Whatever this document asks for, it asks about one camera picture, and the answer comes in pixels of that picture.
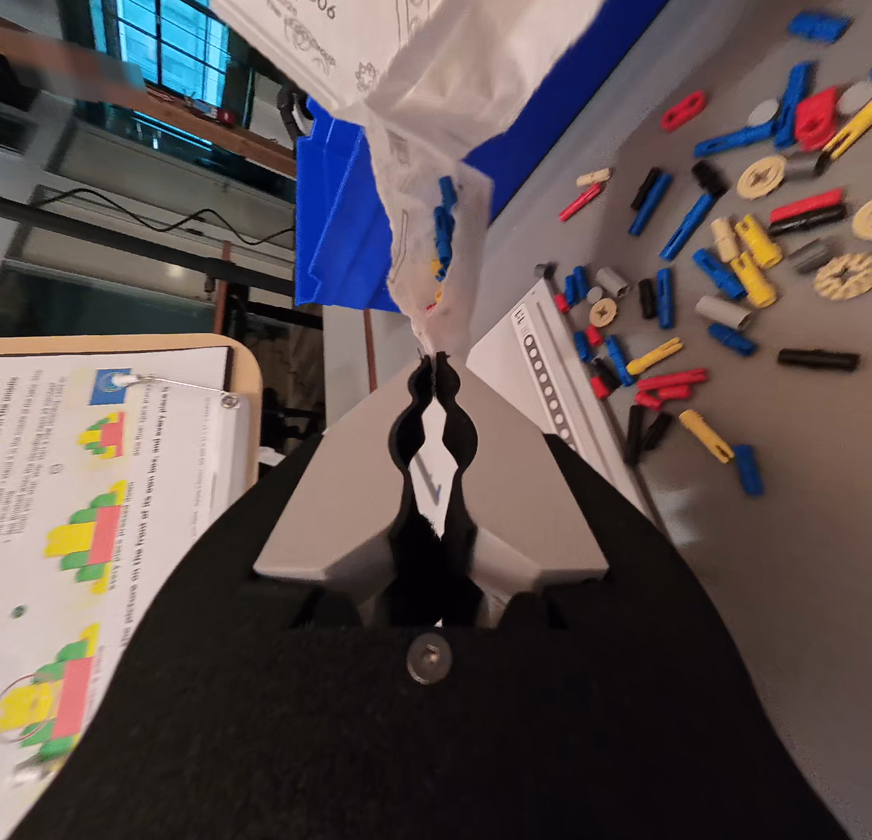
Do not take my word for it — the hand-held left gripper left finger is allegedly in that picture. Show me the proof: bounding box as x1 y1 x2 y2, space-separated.
253 355 445 628

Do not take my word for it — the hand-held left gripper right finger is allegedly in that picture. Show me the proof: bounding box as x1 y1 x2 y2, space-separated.
435 351 609 628

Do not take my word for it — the blue plastic bin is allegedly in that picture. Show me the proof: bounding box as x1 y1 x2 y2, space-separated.
293 0 697 311

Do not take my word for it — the white printed paper bag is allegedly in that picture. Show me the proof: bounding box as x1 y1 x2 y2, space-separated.
211 0 624 372

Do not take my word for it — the pile of mixed lego pins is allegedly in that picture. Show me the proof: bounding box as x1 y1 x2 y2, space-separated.
533 0 872 499

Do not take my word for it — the open instruction booklet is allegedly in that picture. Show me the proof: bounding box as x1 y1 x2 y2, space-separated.
409 278 675 548

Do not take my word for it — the printed instruction sheet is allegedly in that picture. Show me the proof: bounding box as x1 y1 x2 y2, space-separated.
0 344 254 810

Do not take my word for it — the black pole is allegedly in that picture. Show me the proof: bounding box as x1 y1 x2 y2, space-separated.
0 196 322 297

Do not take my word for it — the black cable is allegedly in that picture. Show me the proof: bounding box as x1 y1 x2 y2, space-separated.
30 186 298 249

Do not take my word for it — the wooden post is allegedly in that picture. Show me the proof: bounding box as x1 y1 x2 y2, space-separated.
0 25 298 179

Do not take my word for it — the window with dark frame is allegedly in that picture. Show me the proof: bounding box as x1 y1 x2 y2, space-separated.
85 0 233 151

